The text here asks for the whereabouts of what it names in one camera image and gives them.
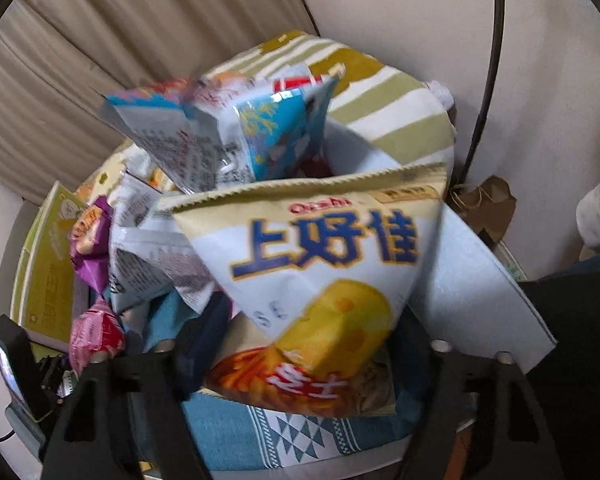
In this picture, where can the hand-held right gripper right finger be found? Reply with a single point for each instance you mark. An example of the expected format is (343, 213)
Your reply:
(442, 371)

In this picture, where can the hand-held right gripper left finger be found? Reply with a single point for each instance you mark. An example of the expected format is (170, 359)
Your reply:
(206, 342)

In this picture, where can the yellow cheese snack bag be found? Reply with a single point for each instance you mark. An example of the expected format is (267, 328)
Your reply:
(325, 280)

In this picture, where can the pink snack packet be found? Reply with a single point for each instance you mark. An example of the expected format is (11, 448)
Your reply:
(96, 335)

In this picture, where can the yellow-green bear print box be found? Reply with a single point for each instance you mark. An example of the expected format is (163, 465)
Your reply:
(42, 280)

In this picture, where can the silver white snack packet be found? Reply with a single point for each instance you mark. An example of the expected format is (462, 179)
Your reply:
(145, 255)

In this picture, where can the blue patterned bed sheet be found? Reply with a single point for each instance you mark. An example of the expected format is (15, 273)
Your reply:
(290, 435)

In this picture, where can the person's dark trouser leg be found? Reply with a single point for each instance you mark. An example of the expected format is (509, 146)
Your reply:
(575, 360)

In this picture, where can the purple snack packet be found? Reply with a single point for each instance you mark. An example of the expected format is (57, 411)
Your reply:
(91, 245)

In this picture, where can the brown paper bag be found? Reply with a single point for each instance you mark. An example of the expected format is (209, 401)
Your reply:
(485, 210)

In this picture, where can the white printed snack packet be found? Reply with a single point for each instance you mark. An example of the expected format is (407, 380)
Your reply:
(180, 135)

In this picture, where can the blue snack packet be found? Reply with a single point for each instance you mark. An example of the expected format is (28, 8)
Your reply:
(280, 130)

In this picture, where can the floral striped blanket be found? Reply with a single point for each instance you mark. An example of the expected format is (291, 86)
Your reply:
(380, 95)

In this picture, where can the beige curtain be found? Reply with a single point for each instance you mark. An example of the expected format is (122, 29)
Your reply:
(120, 50)

